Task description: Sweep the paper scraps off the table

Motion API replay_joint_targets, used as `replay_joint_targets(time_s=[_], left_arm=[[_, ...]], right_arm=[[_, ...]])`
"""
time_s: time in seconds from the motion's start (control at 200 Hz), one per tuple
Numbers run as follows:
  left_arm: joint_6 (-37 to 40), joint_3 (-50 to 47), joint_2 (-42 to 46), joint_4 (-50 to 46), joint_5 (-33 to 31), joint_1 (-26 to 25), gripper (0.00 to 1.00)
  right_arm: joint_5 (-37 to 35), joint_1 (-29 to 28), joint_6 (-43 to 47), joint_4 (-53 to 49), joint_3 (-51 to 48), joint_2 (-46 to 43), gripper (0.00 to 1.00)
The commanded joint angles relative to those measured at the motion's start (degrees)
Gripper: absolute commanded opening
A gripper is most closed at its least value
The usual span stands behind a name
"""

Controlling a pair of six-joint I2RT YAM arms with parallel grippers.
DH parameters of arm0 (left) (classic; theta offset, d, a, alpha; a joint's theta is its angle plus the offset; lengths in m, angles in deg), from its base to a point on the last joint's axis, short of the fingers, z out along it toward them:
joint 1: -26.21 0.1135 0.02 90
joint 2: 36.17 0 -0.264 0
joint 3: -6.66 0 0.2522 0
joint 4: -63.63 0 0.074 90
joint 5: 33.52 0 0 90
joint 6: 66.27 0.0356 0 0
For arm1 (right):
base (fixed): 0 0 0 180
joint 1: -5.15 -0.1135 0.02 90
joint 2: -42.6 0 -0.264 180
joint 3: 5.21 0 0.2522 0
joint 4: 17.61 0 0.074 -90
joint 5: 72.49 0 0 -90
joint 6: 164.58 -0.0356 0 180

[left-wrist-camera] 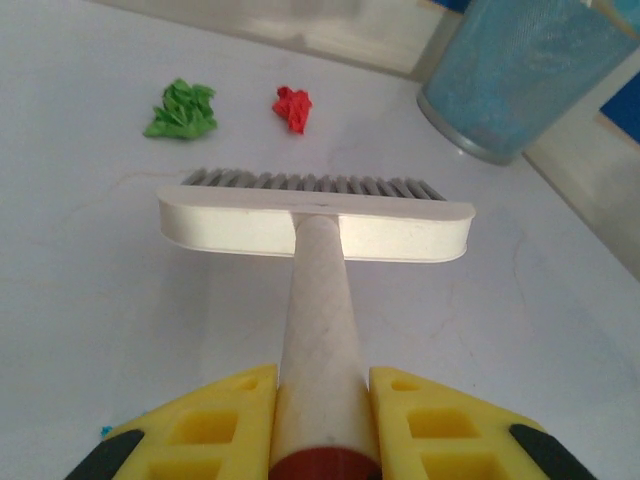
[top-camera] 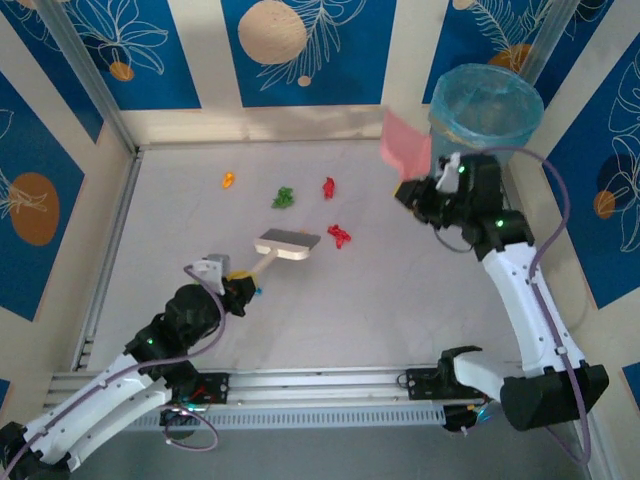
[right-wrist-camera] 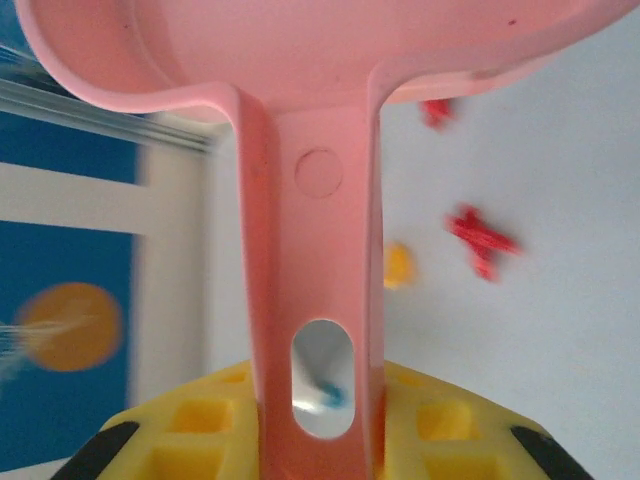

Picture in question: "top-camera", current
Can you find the pink plastic dustpan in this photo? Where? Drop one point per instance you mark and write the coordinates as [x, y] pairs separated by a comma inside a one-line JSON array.
[[405, 145]]

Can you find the wooden brush grey bristles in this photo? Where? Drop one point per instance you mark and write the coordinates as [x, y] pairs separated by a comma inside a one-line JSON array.
[[290, 245]]

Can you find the red paper scrap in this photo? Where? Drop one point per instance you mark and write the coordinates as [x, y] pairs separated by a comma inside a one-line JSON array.
[[339, 235], [328, 188]]

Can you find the dark green paper scrap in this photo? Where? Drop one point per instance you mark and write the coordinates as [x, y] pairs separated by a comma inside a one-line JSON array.
[[283, 198]]

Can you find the small orange paper scrap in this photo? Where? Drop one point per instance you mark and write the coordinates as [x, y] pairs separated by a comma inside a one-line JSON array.
[[229, 179]]

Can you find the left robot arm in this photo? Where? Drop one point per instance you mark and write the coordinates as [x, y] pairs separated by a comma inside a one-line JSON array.
[[100, 395]]

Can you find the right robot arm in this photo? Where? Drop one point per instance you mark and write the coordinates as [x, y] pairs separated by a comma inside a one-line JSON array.
[[525, 310]]

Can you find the bin with blue bag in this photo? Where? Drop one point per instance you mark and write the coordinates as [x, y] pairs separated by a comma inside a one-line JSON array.
[[487, 105]]

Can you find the black controller box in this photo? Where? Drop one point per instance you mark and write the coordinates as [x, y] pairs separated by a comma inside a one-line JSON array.
[[460, 417], [175, 417]]

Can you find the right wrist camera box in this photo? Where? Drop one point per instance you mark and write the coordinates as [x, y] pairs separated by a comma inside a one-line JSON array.
[[449, 172]]

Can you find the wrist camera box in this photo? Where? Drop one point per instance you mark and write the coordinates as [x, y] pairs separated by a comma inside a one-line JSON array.
[[215, 267], [449, 172]]

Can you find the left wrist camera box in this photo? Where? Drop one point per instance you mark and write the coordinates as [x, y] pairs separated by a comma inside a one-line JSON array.
[[215, 267]]

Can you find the aluminium table side rail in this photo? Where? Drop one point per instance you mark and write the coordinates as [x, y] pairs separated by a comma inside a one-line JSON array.
[[507, 190], [125, 200]]

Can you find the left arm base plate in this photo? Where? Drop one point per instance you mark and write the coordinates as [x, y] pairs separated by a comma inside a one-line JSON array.
[[215, 387]]

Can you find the aluminium mounting rail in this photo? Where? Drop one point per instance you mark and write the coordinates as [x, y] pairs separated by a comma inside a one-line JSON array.
[[320, 387]]

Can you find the aluminium frame post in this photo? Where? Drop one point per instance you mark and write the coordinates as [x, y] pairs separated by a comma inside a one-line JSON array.
[[85, 65], [550, 35]]

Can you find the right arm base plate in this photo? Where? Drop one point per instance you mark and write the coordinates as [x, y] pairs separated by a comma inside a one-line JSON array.
[[425, 384]]

